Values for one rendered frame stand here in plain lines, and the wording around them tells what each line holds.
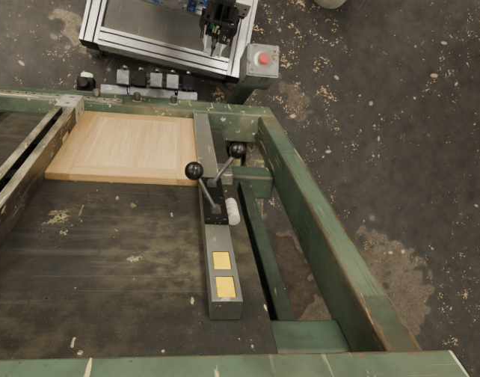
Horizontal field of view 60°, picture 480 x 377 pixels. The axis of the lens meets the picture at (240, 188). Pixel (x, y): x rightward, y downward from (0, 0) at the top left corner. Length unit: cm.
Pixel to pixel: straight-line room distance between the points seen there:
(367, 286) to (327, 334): 11
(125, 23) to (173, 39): 26
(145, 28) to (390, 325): 197
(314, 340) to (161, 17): 193
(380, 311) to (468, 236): 235
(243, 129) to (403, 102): 151
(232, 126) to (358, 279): 92
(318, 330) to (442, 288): 224
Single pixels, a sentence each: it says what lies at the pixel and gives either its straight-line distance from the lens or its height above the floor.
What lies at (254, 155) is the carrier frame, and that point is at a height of 79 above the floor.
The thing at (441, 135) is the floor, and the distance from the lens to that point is 296.
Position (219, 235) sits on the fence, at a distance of 82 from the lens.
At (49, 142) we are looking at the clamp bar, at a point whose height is 128.
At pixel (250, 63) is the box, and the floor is 93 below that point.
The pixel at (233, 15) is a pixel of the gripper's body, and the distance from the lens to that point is 99.
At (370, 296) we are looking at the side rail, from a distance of 75.
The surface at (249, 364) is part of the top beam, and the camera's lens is 52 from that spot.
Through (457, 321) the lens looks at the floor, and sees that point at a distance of 308.
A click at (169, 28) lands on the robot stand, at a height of 21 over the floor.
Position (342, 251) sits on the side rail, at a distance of 83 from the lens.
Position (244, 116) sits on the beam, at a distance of 153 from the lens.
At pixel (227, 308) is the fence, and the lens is 69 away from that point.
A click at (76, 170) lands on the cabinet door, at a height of 130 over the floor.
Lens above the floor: 238
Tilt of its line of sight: 80 degrees down
